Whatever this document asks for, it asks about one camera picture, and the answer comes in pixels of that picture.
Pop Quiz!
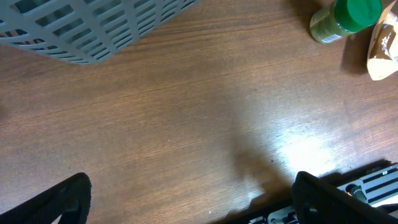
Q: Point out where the green lid spice jar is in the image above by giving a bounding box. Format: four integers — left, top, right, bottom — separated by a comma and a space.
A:
309, 0, 383, 44

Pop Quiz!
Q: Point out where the grey plastic basket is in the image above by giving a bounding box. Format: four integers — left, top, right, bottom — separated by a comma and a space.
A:
1, 0, 198, 65

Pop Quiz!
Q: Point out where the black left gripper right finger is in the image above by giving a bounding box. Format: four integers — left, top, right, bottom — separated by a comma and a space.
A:
292, 171, 397, 224

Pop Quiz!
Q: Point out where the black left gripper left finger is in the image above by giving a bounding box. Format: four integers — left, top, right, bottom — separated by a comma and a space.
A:
1, 172, 91, 224

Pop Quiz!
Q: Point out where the metal rail base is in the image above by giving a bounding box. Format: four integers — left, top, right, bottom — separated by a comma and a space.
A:
218, 159, 397, 223

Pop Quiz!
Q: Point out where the glutinous rice bag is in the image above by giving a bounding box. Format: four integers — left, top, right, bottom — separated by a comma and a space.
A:
366, 0, 397, 81

